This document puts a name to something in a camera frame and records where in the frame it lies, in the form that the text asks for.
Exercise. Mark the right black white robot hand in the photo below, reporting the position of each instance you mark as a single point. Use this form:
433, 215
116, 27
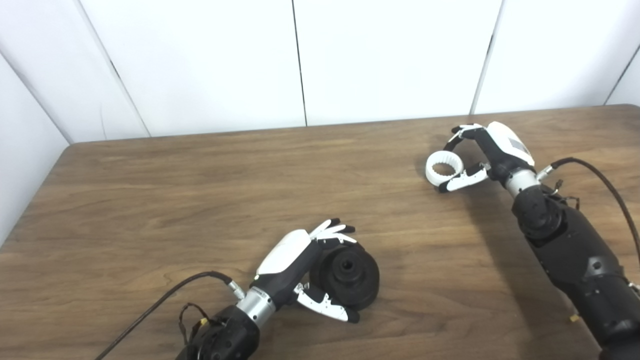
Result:
500, 150

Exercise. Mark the round black plastic part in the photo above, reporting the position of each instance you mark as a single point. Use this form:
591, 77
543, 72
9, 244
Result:
350, 272

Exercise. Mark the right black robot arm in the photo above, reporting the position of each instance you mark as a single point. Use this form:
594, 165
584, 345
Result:
575, 250

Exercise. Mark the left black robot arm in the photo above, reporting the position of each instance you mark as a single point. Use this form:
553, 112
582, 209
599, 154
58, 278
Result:
225, 335

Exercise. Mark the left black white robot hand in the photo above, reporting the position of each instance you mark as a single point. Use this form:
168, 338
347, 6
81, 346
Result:
287, 260

